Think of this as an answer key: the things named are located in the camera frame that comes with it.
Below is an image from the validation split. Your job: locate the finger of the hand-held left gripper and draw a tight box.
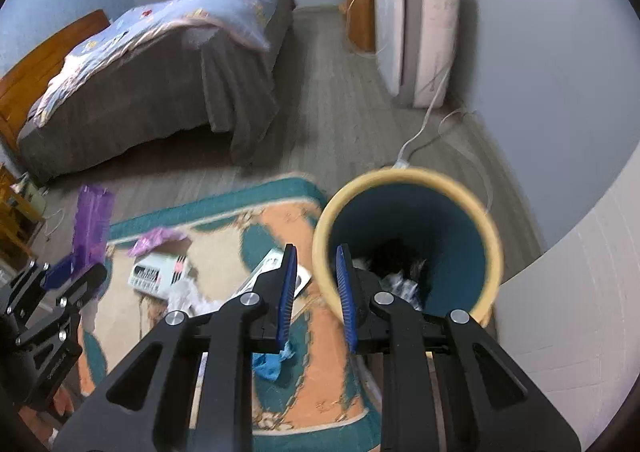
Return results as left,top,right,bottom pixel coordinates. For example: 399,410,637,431
0,256,77,317
14,263,110,410

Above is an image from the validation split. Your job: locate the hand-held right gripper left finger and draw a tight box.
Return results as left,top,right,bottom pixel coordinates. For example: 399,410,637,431
52,243,300,452

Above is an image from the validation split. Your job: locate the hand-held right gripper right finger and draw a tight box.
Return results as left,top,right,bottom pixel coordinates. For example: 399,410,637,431
335,244,583,452

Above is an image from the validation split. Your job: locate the black plastic bag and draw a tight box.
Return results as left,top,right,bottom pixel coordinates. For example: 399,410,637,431
367,239,427,277

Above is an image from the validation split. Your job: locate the purple packet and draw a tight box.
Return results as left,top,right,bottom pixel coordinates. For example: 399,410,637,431
71,184,116,277

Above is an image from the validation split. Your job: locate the yellow rimmed teal bin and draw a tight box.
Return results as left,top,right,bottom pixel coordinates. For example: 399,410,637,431
312,167,503,327

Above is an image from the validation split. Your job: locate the silver blister pack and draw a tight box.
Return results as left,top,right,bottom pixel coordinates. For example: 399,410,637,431
232,248,312,305

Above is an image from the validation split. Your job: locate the patterned teal orange cushion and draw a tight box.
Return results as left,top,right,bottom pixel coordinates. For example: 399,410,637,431
77,174,386,443

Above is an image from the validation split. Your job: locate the blue rubber glove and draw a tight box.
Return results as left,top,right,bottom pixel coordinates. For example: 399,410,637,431
251,339,297,380

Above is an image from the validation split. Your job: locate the white printed box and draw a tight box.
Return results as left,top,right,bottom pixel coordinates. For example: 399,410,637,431
128,252,193,300

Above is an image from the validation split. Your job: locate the pink crumpled wrapper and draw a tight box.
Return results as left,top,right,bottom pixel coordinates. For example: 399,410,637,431
127,227,193,257

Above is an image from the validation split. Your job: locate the pale green box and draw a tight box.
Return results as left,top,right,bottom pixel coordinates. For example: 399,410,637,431
20,174,49,199

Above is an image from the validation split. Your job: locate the grey bedspread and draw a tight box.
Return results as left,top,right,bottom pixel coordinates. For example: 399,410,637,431
17,0,296,183

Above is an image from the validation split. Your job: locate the wooden bed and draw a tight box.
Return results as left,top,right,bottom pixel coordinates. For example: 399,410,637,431
0,0,296,183

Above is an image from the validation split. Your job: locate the white panelled cabinet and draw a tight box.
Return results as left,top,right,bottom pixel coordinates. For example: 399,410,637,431
492,142,640,452

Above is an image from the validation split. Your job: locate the white air purifier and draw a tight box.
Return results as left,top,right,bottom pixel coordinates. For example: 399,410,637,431
372,0,462,108

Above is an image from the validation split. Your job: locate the light blue printed quilt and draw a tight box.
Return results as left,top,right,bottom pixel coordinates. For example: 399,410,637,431
27,0,286,127

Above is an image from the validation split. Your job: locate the small wooden cabinet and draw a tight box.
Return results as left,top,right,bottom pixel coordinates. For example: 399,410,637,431
340,0,377,53

